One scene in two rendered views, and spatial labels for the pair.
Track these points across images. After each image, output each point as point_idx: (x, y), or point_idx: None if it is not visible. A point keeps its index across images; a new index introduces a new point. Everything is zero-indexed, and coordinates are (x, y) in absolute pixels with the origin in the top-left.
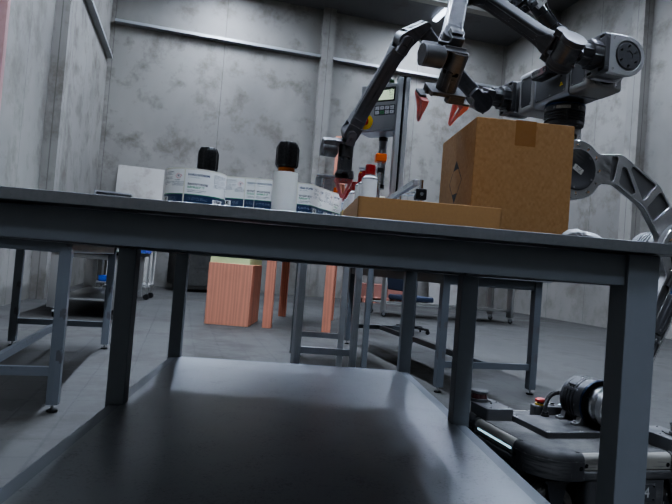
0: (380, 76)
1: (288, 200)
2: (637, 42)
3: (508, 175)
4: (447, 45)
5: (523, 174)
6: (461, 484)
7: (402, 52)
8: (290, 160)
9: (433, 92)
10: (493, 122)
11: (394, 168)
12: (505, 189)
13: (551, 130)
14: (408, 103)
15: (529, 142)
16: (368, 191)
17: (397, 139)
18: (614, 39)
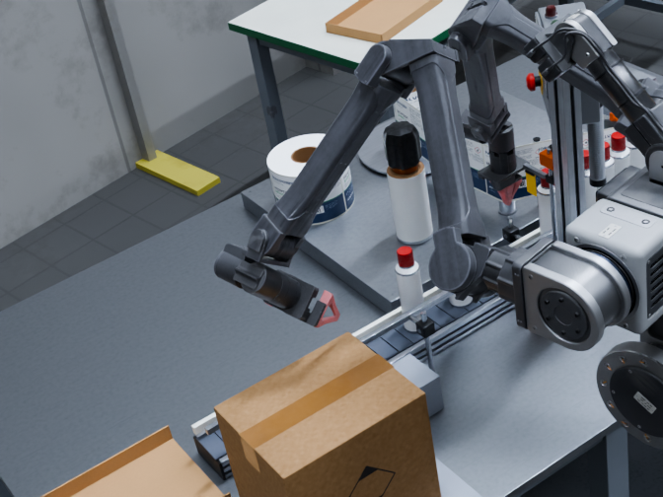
0: (466, 68)
1: (402, 215)
2: (578, 297)
3: (251, 483)
4: (235, 269)
5: (260, 492)
6: None
7: (459, 56)
8: (394, 162)
9: (264, 302)
10: (225, 422)
11: (556, 190)
12: (254, 495)
13: (266, 466)
14: (562, 88)
15: (255, 464)
16: (399, 289)
17: (554, 145)
18: (530, 280)
